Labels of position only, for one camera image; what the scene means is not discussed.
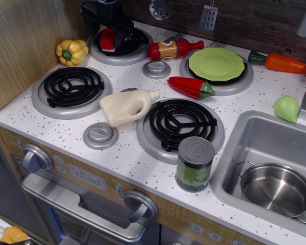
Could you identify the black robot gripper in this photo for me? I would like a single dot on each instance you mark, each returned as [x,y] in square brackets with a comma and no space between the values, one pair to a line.
[108,14]

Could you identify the green toy plate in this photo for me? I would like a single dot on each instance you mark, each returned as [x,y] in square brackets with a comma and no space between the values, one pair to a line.
[217,65]

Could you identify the back left stove burner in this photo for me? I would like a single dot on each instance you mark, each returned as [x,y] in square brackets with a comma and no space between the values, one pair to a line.
[133,50]

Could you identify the stove burner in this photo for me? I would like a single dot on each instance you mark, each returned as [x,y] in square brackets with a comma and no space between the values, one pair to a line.
[133,50]
[170,121]
[71,92]
[222,89]

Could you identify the yellow toy bell pepper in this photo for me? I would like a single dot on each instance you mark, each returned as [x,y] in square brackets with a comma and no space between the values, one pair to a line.
[71,52]

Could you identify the hanging silver strainer spoon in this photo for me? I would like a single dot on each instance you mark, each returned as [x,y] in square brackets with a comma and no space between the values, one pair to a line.
[160,9]

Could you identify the silver top knob middle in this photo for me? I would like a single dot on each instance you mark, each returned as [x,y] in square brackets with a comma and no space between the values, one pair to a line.
[129,89]

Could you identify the silver top knob back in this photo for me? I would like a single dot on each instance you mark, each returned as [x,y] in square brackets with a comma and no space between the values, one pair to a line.
[156,69]

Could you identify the red toy ketchup bottle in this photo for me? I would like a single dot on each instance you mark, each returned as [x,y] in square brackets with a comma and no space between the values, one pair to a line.
[172,49]

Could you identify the front left stove burner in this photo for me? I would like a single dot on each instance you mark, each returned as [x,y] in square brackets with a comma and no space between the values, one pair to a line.
[71,92]

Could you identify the cream toy detergent bottle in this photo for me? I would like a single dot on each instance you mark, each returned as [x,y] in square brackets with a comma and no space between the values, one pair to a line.
[127,106]

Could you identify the hanging grey slotted spatula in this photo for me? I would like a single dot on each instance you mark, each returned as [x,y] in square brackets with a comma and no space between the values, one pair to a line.
[208,17]

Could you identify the red toy chili pepper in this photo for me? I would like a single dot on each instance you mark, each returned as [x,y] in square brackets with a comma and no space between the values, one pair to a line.
[195,88]

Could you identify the silver top knob front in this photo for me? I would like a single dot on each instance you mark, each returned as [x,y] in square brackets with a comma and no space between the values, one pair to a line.
[100,136]

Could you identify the front right stove burner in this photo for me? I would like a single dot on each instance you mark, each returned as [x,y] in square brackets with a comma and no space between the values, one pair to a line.
[170,121]

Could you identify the back right stove burner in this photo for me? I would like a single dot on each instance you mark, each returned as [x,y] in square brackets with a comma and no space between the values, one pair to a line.
[222,89]

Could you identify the silver oven knob left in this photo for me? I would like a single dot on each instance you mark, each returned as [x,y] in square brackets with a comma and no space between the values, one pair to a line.
[35,159]

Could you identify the silver oven knob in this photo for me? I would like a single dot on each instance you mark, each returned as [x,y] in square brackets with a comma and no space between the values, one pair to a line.
[139,206]
[35,159]

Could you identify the green labelled toy can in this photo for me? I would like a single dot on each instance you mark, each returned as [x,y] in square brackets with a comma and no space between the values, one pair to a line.
[194,163]

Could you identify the orange toy carrot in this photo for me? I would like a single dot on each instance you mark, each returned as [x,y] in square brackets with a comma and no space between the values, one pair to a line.
[278,62]

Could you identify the silver oven knob right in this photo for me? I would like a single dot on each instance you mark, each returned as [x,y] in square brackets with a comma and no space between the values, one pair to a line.
[139,206]

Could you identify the silver sink basin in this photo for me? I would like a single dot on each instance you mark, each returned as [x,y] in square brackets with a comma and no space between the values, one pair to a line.
[260,138]

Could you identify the green toy pear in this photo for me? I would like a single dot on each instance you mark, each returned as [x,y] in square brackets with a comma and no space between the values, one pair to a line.
[287,108]

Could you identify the yellow object bottom left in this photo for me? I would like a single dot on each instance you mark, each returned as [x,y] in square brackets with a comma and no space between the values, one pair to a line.
[12,235]

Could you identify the stainless steel pot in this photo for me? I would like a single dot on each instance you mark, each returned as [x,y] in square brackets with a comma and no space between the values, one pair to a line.
[275,187]

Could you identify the silver oven door handle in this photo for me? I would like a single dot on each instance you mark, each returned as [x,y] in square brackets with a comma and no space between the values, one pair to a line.
[78,222]

